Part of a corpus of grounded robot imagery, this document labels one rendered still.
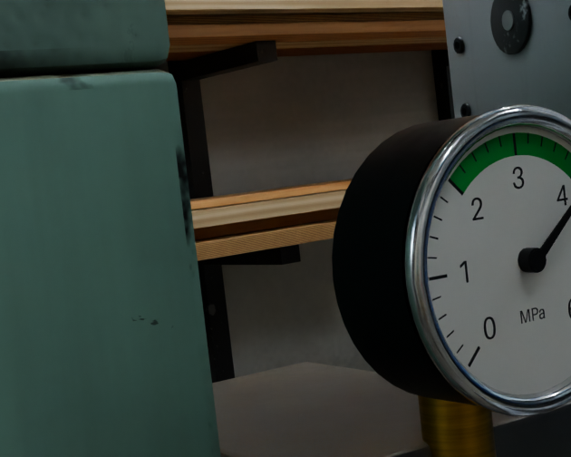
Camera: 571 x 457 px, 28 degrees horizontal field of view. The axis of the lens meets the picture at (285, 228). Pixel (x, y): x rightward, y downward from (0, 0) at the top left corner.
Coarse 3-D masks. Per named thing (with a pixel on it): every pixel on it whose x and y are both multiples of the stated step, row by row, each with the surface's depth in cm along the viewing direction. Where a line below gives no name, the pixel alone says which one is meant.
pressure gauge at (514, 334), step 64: (448, 128) 23; (512, 128) 23; (384, 192) 23; (448, 192) 22; (512, 192) 23; (384, 256) 22; (448, 256) 22; (512, 256) 23; (384, 320) 22; (448, 320) 22; (512, 320) 23; (448, 384) 22; (512, 384) 23; (448, 448) 25
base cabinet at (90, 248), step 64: (0, 128) 24; (64, 128) 24; (128, 128) 25; (0, 192) 24; (64, 192) 24; (128, 192) 25; (0, 256) 24; (64, 256) 24; (128, 256) 25; (192, 256) 26; (0, 320) 24; (64, 320) 24; (128, 320) 25; (192, 320) 26; (0, 384) 23; (64, 384) 24; (128, 384) 25; (192, 384) 26; (0, 448) 23; (64, 448) 24; (128, 448) 25; (192, 448) 26
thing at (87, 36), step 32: (0, 0) 24; (32, 0) 24; (64, 0) 24; (96, 0) 25; (128, 0) 25; (160, 0) 26; (0, 32) 24; (32, 32) 24; (64, 32) 24; (96, 32) 25; (128, 32) 25; (160, 32) 26; (0, 64) 24; (32, 64) 24; (64, 64) 24; (96, 64) 25; (128, 64) 25
